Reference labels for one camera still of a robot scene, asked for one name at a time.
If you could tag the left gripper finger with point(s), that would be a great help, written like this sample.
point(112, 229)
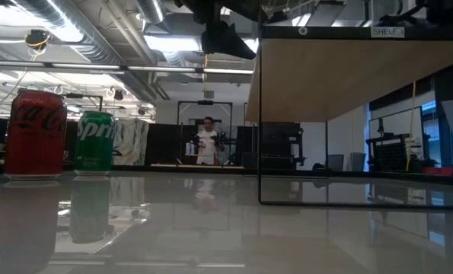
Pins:
point(224, 40)

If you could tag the green Sprite can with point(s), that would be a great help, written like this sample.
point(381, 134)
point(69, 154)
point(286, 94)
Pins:
point(94, 152)

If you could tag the red can black script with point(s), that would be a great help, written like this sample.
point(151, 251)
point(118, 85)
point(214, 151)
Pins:
point(36, 144)

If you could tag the white shelf label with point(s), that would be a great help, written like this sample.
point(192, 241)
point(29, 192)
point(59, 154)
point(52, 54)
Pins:
point(388, 32)

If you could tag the person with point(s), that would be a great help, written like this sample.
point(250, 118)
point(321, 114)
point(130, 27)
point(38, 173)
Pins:
point(208, 144)

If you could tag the black equipment cabinet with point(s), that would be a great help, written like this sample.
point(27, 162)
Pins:
point(279, 144)

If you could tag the black partition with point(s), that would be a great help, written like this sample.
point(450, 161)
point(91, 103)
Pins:
point(165, 144)

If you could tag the long ceiling light bar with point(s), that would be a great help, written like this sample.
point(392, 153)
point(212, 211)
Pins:
point(96, 65)

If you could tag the white leaf-patterned cloth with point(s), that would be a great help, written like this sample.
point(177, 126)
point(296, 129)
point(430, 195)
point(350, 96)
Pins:
point(133, 142)

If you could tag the black pegboard cart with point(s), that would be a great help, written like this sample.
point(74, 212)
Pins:
point(391, 156)

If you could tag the red box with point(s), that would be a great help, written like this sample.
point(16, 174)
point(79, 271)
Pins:
point(437, 171)

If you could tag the grey bin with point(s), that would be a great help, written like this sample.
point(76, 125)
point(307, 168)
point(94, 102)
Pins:
point(358, 162)
point(336, 163)

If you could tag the white glossy table board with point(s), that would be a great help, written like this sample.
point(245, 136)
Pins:
point(226, 236)

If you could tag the black window frame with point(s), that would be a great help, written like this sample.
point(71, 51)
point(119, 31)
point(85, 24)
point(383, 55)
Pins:
point(444, 125)

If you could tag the wooden shelf black metal frame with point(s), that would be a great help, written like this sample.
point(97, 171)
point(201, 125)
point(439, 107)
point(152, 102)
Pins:
point(344, 76)

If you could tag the black aluminium table frame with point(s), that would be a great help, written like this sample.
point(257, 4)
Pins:
point(154, 168)

